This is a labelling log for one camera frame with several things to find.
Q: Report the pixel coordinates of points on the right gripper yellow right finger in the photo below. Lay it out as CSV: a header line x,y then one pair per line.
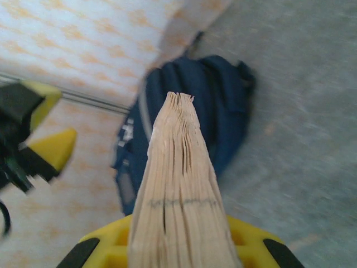
x,y
256,248

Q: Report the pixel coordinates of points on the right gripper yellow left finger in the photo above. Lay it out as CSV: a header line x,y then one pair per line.
x,y
108,243

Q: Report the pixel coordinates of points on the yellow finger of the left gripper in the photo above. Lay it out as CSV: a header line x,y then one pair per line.
x,y
53,150
28,103

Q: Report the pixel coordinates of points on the yellow cover book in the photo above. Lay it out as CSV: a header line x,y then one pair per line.
x,y
181,181

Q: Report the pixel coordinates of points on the navy blue student backpack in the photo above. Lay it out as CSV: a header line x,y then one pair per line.
x,y
223,111

